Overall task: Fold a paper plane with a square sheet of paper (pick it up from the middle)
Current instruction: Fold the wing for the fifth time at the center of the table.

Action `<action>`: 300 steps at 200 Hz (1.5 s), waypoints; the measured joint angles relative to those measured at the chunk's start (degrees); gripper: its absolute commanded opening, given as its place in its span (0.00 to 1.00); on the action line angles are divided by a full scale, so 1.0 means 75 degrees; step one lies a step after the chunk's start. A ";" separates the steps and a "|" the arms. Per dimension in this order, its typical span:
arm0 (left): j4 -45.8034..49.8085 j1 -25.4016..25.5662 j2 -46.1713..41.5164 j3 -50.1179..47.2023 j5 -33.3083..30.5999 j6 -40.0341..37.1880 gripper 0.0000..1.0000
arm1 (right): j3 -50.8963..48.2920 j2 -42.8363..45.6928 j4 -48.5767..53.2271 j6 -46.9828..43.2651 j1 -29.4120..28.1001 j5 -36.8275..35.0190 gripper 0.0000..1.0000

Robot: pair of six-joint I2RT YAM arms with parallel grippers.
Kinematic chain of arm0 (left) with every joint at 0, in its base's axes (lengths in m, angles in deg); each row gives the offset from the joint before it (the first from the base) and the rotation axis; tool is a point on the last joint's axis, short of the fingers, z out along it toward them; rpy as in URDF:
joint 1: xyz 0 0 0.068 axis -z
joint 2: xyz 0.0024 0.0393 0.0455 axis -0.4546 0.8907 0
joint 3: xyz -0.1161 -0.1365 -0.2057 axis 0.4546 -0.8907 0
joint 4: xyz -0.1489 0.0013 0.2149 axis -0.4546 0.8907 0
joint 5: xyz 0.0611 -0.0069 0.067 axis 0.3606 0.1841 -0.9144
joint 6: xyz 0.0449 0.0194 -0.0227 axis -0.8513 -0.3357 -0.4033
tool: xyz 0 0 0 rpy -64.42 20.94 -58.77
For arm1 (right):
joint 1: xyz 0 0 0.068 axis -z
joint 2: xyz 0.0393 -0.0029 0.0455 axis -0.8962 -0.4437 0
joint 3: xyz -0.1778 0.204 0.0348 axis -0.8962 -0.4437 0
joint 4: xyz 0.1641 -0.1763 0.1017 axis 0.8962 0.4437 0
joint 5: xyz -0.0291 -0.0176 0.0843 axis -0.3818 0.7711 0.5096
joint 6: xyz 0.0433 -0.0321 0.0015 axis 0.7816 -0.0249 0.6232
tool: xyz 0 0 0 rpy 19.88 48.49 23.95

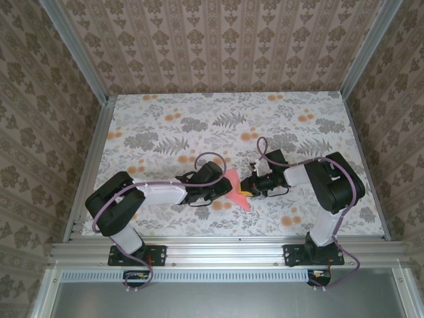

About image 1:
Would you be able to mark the pink paper sheet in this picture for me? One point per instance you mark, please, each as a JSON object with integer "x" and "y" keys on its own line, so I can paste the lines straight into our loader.
{"x": 238, "y": 200}

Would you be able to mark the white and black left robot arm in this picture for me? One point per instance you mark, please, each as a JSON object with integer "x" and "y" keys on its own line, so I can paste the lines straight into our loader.
{"x": 112, "y": 205}

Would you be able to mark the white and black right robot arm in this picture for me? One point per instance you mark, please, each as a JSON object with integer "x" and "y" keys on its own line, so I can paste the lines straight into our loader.
{"x": 334, "y": 185}

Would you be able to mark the grey metal sheet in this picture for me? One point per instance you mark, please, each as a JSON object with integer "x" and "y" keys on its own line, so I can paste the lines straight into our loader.
{"x": 225, "y": 301}

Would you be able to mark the floral patterned table cover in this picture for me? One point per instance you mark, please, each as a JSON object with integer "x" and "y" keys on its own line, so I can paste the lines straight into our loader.
{"x": 165, "y": 109}

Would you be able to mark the white right camera bracket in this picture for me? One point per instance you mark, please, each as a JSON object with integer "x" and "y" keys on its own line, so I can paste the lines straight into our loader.
{"x": 255, "y": 168}

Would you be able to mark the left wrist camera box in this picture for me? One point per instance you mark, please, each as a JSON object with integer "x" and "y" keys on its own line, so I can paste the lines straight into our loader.
{"x": 210, "y": 172}

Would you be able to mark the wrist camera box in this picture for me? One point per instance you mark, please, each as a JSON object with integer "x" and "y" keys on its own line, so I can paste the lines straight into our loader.
{"x": 275, "y": 157}
{"x": 210, "y": 172}

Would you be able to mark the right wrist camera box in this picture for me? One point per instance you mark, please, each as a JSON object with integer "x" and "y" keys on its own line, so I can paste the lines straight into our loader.
{"x": 275, "y": 157}

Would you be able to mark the aluminium cross rail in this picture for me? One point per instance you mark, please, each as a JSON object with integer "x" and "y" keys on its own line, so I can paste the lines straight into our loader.
{"x": 225, "y": 253}

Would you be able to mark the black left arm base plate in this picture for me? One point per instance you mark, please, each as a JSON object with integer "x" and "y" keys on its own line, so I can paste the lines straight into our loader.
{"x": 159, "y": 255}

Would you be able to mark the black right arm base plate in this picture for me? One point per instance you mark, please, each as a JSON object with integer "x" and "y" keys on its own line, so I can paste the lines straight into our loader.
{"x": 338, "y": 256}

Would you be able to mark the aluminium side rail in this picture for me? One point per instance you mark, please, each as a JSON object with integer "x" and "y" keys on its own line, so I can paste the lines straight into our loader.
{"x": 356, "y": 132}
{"x": 99, "y": 139}

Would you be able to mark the aluminium frame post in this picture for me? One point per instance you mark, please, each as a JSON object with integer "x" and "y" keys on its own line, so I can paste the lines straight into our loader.
{"x": 76, "y": 49}
{"x": 367, "y": 49}

